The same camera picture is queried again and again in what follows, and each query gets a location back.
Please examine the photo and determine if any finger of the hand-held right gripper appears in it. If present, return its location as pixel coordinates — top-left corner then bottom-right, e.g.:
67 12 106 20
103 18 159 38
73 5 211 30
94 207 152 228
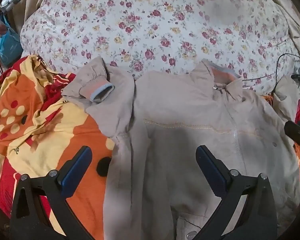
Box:
284 120 300 153

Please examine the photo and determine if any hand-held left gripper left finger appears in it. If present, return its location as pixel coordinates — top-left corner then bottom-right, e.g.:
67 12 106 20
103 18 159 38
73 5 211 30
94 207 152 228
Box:
9 145 95 240

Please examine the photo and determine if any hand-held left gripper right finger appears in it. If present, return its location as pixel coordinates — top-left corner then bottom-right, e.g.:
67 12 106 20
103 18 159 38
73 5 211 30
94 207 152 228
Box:
194 145 277 240

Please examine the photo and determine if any beige zip jacket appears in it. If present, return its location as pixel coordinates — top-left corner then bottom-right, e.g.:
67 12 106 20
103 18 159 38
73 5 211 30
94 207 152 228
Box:
62 56 300 240

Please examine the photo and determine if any blue plastic bag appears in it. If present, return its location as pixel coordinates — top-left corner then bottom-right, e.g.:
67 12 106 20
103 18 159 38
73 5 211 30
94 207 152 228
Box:
0 12 23 67

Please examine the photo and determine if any floral quilt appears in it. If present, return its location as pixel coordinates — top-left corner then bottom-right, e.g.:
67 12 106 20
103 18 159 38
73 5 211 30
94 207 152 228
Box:
20 0 294 93

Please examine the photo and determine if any black cable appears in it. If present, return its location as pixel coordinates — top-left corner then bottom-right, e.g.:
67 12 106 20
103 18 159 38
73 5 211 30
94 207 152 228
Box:
242 53 300 95

